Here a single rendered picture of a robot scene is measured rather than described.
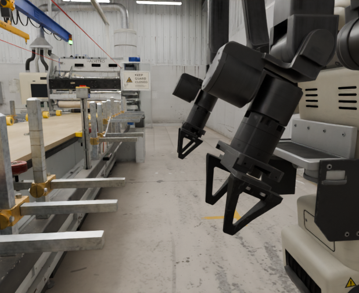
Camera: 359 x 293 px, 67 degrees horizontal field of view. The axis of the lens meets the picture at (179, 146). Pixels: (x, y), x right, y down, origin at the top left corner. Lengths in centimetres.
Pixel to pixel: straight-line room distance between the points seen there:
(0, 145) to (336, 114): 84
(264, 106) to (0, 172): 74
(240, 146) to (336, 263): 43
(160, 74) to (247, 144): 1086
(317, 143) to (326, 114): 7
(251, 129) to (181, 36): 1113
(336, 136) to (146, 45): 1089
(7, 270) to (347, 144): 88
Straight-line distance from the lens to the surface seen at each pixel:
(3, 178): 91
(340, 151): 62
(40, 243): 69
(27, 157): 142
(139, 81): 482
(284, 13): 40
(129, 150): 506
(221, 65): 35
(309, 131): 71
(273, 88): 37
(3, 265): 95
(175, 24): 1154
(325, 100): 70
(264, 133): 37
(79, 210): 91
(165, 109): 1118
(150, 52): 1130
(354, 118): 63
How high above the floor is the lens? 116
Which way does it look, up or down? 10 degrees down
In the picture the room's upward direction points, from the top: straight up
